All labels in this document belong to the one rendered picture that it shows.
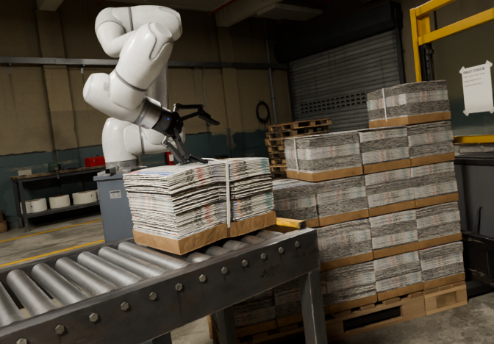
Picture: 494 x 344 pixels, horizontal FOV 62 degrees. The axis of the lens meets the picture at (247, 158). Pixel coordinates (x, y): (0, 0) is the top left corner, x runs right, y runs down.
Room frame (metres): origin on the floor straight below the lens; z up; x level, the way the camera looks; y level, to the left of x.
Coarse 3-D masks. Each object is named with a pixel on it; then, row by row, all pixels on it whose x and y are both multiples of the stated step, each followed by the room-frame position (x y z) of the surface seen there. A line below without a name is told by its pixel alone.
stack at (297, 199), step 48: (288, 192) 2.02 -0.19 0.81; (336, 192) 2.09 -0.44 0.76; (384, 192) 2.17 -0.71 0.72; (336, 240) 2.07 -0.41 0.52; (384, 240) 2.15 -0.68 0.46; (288, 288) 2.00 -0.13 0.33; (336, 288) 2.07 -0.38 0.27; (384, 288) 2.15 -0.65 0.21; (288, 336) 2.13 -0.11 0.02; (336, 336) 2.06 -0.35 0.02
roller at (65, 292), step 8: (40, 264) 1.19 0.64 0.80; (32, 272) 1.17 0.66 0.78; (40, 272) 1.12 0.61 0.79; (48, 272) 1.09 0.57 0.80; (56, 272) 1.10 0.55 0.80; (40, 280) 1.09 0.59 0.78; (48, 280) 1.04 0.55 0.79; (56, 280) 1.01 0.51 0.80; (64, 280) 1.00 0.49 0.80; (48, 288) 1.02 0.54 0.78; (56, 288) 0.97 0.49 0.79; (64, 288) 0.94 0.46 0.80; (72, 288) 0.93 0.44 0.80; (56, 296) 0.95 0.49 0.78; (64, 296) 0.91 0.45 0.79; (72, 296) 0.88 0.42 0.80; (80, 296) 0.87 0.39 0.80; (88, 296) 0.88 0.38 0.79; (64, 304) 0.89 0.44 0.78
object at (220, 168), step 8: (216, 168) 1.19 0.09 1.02; (224, 168) 1.21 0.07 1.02; (232, 168) 1.23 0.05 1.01; (224, 176) 1.21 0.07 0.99; (232, 176) 1.23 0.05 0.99; (224, 184) 1.21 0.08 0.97; (232, 184) 1.23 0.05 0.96; (224, 192) 1.20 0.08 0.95; (232, 192) 1.22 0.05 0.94; (224, 200) 1.20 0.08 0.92; (232, 200) 1.22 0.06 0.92; (224, 208) 1.20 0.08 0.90; (232, 208) 1.22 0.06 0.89; (224, 216) 1.21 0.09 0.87; (232, 216) 1.22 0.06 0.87
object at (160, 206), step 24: (168, 168) 1.23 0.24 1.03; (192, 168) 1.13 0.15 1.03; (144, 192) 1.20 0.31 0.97; (168, 192) 1.08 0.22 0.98; (192, 192) 1.13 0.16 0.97; (216, 192) 1.18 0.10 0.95; (144, 216) 1.24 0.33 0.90; (168, 216) 1.12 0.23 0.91; (192, 216) 1.13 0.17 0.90; (216, 216) 1.19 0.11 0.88
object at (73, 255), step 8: (120, 240) 1.38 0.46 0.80; (128, 240) 1.38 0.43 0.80; (88, 248) 1.32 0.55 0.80; (96, 248) 1.31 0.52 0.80; (56, 256) 1.27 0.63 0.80; (64, 256) 1.25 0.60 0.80; (72, 256) 1.26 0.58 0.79; (24, 264) 1.21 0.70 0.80; (32, 264) 1.20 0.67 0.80; (48, 264) 1.22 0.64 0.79; (0, 272) 1.15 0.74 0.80; (8, 272) 1.16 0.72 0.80; (24, 272) 1.18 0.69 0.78; (0, 280) 1.14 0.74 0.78; (32, 280) 1.19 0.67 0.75; (8, 288) 1.15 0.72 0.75; (40, 288) 1.20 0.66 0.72; (16, 296) 1.16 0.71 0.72; (48, 296) 1.21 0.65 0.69; (16, 304) 1.16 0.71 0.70
